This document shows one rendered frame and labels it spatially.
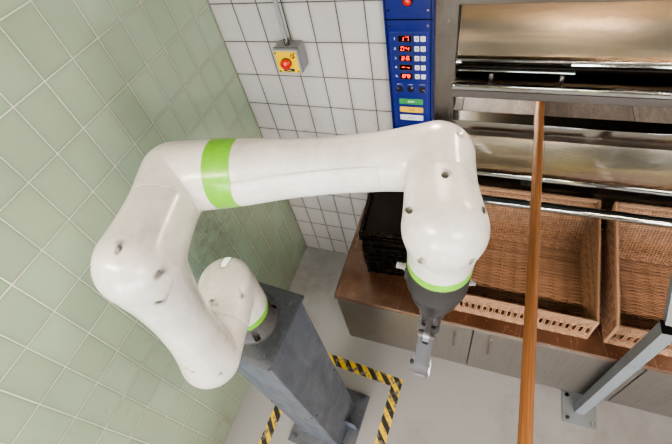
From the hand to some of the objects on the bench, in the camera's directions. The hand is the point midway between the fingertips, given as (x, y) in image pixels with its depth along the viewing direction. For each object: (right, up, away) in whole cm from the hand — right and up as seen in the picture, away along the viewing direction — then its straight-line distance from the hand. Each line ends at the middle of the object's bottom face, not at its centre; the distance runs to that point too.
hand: (429, 335), depth 78 cm
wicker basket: (+59, -7, +99) cm, 115 cm away
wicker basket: (+115, -15, +80) cm, 141 cm away
